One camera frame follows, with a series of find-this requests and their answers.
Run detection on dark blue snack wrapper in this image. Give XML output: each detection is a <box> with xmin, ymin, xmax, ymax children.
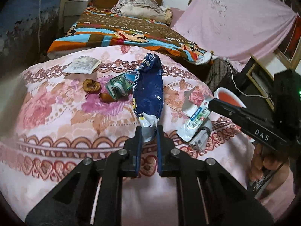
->
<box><xmin>133</xmin><ymin>53</ymin><xmax>163</xmax><ymax>143</ymax></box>

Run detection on red white trash basin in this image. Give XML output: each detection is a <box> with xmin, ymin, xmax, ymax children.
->
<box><xmin>214</xmin><ymin>87</ymin><xmax>246</xmax><ymax>108</ymax></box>

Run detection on person's right hand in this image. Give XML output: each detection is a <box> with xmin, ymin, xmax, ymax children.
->
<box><xmin>247</xmin><ymin>143</ymin><xmax>290</xmax><ymax>199</ymax></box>

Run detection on wooden shelf unit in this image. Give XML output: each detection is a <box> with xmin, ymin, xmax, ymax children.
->
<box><xmin>244</xmin><ymin>50</ymin><xmax>300</xmax><ymax>110</ymax></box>

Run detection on grey crumpled wrapper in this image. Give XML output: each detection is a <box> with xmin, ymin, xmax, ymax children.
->
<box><xmin>189</xmin><ymin>118</ymin><xmax>212</xmax><ymax>152</ymax></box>

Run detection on white blue medicine sachet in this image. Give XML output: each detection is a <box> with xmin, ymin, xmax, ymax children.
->
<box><xmin>176</xmin><ymin>96</ymin><xmax>213</xmax><ymax>142</ymax></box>

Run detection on checkered dark suitcase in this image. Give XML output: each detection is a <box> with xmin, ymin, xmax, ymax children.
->
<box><xmin>205</xmin><ymin>58</ymin><xmax>238</xmax><ymax>93</ymax></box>

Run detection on pink floral quilt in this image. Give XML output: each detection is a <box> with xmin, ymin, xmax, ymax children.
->
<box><xmin>1</xmin><ymin>46</ymin><xmax>254</xmax><ymax>220</ymax></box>

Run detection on brown fruit piece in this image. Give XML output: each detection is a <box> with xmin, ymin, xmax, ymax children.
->
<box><xmin>99</xmin><ymin>92</ymin><xmax>115</xmax><ymax>103</ymax></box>

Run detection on pink hanging sheet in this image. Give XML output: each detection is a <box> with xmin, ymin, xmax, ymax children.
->
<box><xmin>173</xmin><ymin>0</ymin><xmax>298</xmax><ymax>63</ymax></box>

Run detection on green rolled wrapper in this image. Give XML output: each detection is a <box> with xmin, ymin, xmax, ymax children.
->
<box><xmin>106</xmin><ymin>71</ymin><xmax>136</xmax><ymax>101</ymax></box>

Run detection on white paper receipt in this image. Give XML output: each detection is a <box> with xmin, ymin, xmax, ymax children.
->
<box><xmin>63</xmin><ymin>56</ymin><xmax>101</xmax><ymax>74</ymax></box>

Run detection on cream pillow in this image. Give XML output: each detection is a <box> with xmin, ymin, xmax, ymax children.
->
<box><xmin>111</xmin><ymin>5</ymin><xmax>173</xmax><ymax>26</ymax></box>

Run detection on colourful cartoon bed blanket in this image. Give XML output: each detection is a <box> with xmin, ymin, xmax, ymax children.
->
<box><xmin>47</xmin><ymin>6</ymin><xmax>217</xmax><ymax>65</ymax></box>

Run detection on floral pillow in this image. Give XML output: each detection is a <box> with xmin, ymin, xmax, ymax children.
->
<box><xmin>113</xmin><ymin>0</ymin><xmax>160</xmax><ymax>12</ymax></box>

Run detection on blue fabric wardrobe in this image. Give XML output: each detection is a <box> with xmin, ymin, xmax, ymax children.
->
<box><xmin>1</xmin><ymin>0</ymin><xmax>61</xmax><ymax>74</ymax></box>

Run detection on white nightstand drawers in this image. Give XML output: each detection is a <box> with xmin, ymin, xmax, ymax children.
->
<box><xmin>63</xmin><ymin>0</ymin><xmax>90</xmax><ymax>33</ymax></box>

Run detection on white cable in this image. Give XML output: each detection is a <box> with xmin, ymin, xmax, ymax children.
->
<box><xmin>210</xmin><ymin>50</ymin><xmax>274</xmax><ymax>106</ymax></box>

